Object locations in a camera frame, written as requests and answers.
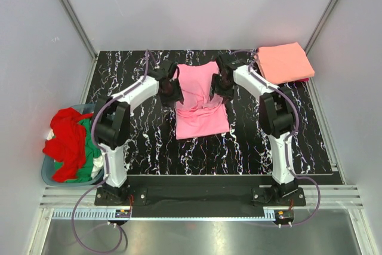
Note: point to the green t shirt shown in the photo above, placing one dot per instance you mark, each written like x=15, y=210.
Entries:
x=87, y=125

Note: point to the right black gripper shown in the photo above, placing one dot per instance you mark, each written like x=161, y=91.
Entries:
x=215, y=89

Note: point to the folded magenta t shirt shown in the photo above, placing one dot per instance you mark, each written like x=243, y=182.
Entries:
x=303, y=80

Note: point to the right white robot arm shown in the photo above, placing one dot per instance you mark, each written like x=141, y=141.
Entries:
x=278, y=117

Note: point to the pink t shirt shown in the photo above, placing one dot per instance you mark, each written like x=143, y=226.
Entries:
x=199, y=115

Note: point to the folded salmon t shirt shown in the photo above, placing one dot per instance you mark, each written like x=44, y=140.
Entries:
x=284, y=63

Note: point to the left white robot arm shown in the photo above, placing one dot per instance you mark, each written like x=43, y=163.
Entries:
x=110, y=128

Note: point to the red t shirt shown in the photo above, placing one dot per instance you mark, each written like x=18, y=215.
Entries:
x=68, y=144

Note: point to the blue laundry basket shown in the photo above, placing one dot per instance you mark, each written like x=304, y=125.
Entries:
x=50, y=166

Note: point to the white t shirt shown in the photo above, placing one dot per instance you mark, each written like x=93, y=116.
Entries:
x=92, y=167

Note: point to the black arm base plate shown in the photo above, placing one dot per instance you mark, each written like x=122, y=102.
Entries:
x=260, y=190

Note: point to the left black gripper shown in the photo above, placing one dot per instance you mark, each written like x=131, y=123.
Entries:
x=176, y=97

